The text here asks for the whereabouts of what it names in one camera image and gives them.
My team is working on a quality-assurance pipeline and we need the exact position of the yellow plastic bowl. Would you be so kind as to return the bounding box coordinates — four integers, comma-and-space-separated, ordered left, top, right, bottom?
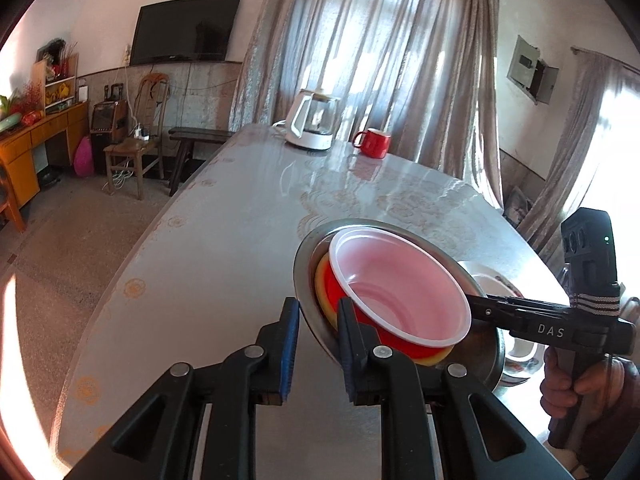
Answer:
314, 252, 454, 366

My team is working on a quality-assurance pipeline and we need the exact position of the stainless steel bowl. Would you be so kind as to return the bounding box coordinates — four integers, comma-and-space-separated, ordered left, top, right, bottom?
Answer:
293, 219, 506, 390

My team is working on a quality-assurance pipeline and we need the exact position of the red plastic bowl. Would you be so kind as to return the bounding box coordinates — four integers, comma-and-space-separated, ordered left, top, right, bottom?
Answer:
328, 226, 472, 348

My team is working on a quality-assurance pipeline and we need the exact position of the person's right hand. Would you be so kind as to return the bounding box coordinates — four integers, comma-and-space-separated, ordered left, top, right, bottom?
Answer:
540, 347, 638, 422

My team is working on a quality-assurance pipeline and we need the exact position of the red enamel mug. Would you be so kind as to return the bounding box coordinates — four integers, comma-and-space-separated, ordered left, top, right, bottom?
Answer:
352, 128, 392, 159

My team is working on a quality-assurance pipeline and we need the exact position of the white glass electric kettle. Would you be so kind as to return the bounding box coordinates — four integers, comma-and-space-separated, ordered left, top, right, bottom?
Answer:
284, 90, 340, 151

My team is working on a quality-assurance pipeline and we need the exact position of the dark wooden bench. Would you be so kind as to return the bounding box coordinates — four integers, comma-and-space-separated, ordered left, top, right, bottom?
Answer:
168, 127, 234, 196

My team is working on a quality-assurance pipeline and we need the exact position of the wooden chair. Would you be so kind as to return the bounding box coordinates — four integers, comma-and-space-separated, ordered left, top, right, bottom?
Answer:
103, 73, 170, 200

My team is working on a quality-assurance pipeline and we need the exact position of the side window curtain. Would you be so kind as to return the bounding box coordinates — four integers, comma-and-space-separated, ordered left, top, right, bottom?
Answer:
518, 47, 639, 274

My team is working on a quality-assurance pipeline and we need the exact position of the pink bag on floor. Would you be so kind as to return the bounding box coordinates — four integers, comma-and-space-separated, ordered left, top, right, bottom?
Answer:
73, 136, 94, 178

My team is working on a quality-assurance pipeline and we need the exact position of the beige sheer curtain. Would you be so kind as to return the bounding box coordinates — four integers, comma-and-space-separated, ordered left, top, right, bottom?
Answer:
229, 0, 503, 208

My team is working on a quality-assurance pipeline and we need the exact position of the orange wooden cabinet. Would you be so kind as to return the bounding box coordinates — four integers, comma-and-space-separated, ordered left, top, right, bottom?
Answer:
1, 102, 89, 207

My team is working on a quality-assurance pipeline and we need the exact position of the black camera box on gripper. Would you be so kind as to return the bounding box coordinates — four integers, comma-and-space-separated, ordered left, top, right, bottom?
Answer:
561, 207, 620, 316

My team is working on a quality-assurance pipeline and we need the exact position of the wall electrical box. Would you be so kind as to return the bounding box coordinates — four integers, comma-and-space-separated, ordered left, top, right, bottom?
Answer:
506, 36, 559, 105

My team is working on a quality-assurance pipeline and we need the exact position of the black wall television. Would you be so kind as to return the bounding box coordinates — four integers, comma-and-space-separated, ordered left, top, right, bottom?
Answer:
129, 0, 241, 65

